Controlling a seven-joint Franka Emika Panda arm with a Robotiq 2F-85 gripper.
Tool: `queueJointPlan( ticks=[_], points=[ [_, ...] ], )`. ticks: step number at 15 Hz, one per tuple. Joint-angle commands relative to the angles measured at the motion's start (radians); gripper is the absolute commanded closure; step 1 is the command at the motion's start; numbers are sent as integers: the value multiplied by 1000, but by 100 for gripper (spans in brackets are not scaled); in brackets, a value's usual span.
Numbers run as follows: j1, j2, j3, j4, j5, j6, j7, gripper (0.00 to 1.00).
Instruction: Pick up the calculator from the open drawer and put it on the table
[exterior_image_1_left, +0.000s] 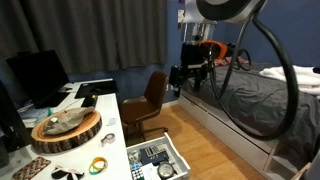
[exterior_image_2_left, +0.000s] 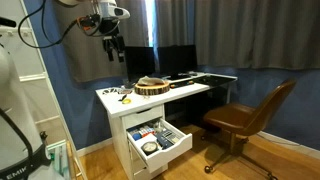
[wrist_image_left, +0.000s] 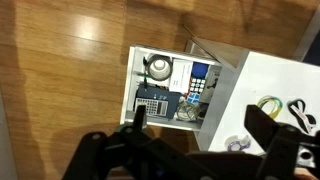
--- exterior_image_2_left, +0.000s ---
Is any brown leather chair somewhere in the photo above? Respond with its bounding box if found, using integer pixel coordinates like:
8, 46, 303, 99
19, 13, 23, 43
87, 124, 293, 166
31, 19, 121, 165
201, 78, 298, 180

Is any zigzag patterned case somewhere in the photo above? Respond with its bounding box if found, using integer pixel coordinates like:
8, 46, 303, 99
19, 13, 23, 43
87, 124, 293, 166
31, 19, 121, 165
116, 87, 134, 95

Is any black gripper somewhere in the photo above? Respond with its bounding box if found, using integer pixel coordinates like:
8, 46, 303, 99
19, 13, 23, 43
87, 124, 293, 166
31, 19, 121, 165
99, 18, 126, 64

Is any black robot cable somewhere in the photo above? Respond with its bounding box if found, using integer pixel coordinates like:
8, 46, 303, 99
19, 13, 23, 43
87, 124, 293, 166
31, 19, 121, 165
17, 0, 101, 50

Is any grey curtain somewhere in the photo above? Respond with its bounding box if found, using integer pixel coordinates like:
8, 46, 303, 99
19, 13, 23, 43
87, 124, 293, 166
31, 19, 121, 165
54, 0, 150, 83
154, 0, 320, 71

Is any white card box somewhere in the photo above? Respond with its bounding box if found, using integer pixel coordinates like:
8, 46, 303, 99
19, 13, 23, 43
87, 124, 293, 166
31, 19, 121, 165
133, 133, 158, 151

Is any round wooden log slab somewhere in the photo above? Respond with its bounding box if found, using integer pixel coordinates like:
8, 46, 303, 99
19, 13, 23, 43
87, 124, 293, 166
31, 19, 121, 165
134, 80, 171, 96

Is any white open drawer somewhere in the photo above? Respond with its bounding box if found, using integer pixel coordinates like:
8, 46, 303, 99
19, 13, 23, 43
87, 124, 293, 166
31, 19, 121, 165
126, 118, 194, 174

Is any white ladder shelf frame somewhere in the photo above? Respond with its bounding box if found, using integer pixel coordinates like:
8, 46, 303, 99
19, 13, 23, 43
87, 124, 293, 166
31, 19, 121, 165
0, 0, 89, 180

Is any black mouse pad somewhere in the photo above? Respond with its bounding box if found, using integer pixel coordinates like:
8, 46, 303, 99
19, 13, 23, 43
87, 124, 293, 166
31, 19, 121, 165
196, 73, 238, 88

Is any grey tape roll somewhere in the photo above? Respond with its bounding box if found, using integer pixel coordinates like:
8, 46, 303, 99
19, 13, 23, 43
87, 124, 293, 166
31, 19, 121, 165
141, 141, 160, 156

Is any clear glass jar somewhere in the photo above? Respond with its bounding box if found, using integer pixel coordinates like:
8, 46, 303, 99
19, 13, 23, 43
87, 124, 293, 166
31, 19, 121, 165
153, 121, 164, 133

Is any black computer monitor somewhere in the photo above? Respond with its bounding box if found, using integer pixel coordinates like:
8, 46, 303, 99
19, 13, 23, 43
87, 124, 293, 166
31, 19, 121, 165
124, 46, 156, 83
157, 44, 198, 80

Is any blue Berkeley Engineering notebook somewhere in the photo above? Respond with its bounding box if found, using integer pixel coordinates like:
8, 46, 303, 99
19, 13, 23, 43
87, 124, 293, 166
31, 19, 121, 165
155, 130, 181, 150

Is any grey button calculator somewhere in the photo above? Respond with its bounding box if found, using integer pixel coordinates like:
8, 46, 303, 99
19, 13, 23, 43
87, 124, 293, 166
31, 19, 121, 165
159, 130, 178, 144

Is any black device with coloured buttons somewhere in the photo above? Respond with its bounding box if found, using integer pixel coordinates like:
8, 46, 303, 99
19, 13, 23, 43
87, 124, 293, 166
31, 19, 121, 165
169, 79, 196, 90

